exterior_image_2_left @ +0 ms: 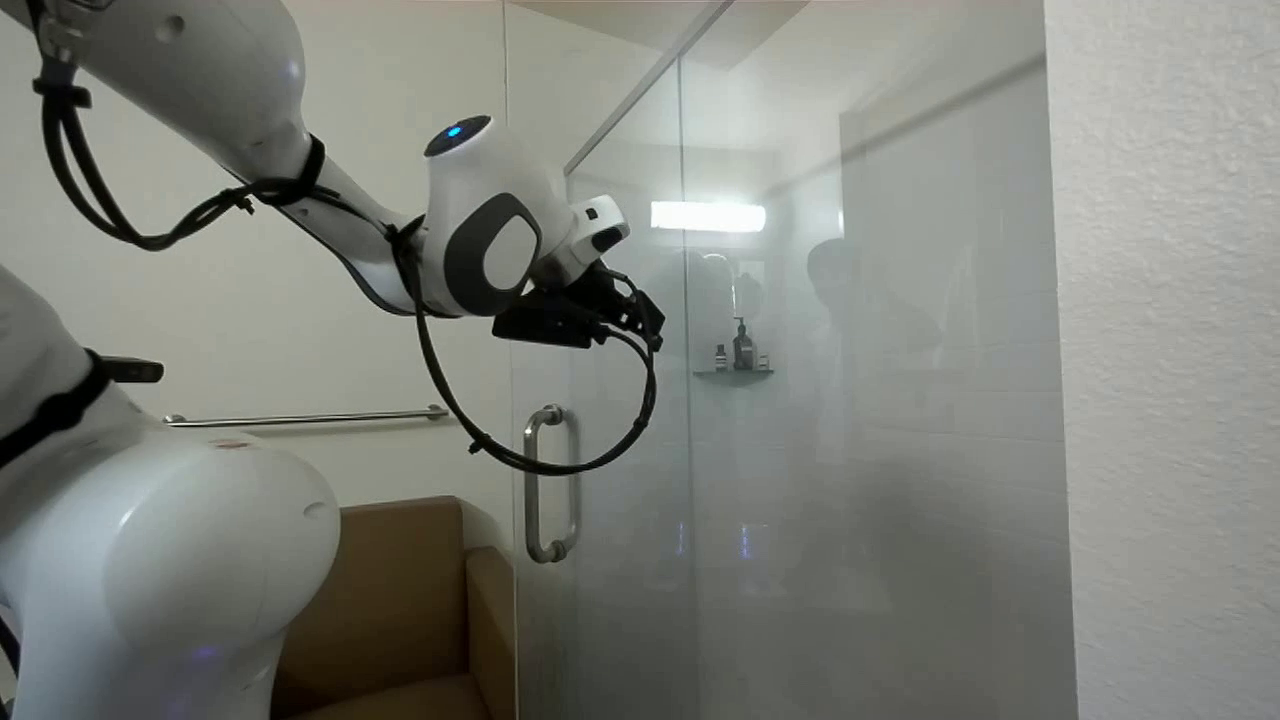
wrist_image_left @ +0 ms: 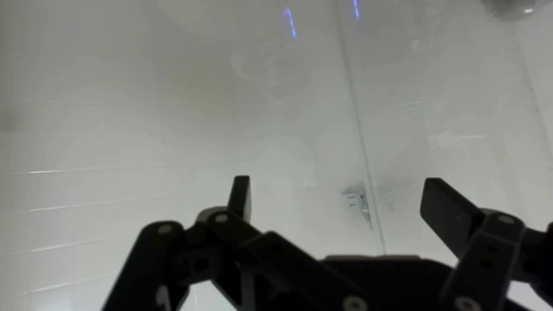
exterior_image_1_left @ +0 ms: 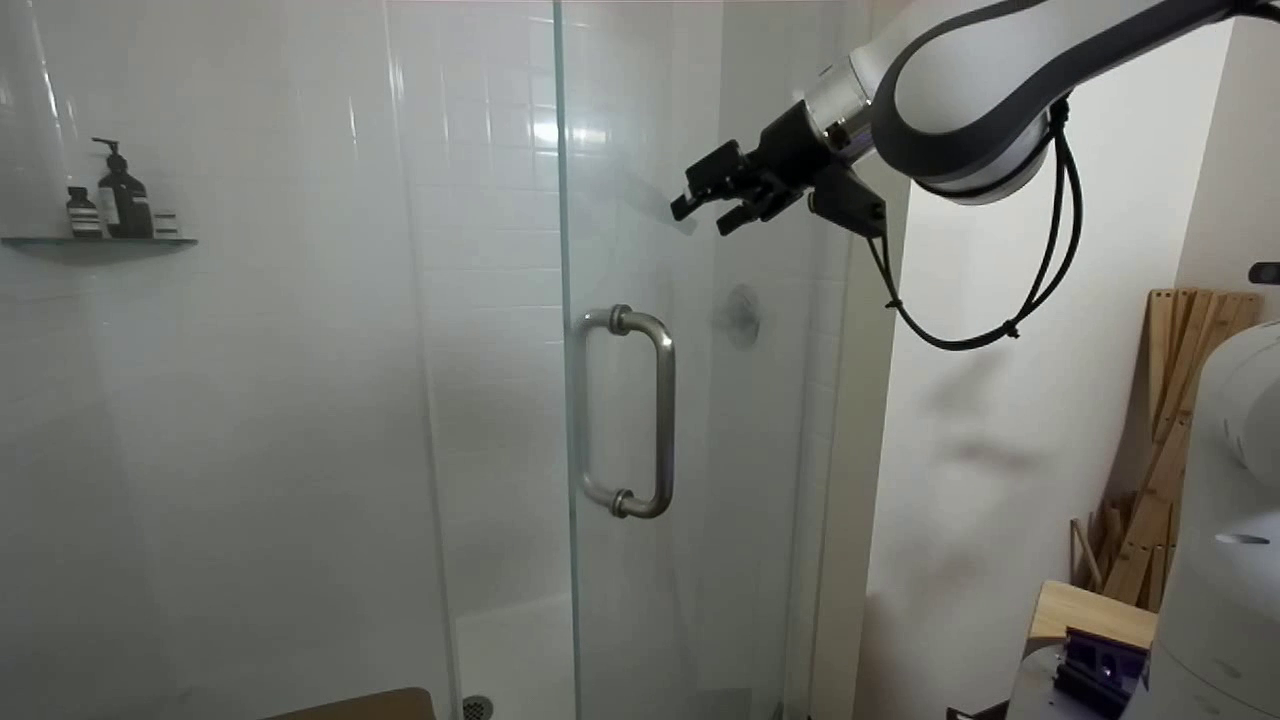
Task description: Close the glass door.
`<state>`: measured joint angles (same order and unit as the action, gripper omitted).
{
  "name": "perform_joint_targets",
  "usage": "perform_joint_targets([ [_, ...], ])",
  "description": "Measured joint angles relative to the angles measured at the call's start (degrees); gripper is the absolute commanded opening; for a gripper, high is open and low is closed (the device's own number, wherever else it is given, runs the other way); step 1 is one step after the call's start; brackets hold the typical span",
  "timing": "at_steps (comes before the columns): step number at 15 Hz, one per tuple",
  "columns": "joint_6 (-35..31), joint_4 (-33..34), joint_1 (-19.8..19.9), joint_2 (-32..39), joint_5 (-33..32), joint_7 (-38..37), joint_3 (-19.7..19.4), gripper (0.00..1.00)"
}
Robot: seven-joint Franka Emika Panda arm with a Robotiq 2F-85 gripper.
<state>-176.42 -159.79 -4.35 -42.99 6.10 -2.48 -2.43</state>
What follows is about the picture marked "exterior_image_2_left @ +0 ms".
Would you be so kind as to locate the glass corner shelf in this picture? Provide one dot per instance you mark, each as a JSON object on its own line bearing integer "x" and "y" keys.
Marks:
{"x": 732, "y": 377}

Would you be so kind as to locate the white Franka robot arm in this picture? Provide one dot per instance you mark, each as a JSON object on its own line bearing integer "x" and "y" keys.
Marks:
{"x": 201, "y": 562}

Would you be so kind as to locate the chrome towel bar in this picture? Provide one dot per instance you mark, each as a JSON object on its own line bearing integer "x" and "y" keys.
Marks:
{"x": 305, "y": 421}

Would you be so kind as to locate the frosted glass side panel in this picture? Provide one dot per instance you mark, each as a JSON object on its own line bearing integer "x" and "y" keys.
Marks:
{"x": 944, "y": 466}

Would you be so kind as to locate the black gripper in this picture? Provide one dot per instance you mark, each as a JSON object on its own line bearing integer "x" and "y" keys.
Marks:
{"x": 600, "y": 301}

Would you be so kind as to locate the small toiletry bottle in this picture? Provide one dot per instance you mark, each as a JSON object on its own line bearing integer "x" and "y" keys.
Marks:
{"x": 721, "y": 357}

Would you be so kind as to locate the glass shower door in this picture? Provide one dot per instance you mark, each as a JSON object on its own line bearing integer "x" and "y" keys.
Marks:
{"x": 621, "y": 574}

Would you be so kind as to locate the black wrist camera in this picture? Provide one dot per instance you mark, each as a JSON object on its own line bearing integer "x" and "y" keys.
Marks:
{"x": 540, "y": 325}

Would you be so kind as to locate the dark pump bottle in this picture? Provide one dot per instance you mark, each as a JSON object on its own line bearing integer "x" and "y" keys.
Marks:
{"x": 740, "y": 349}

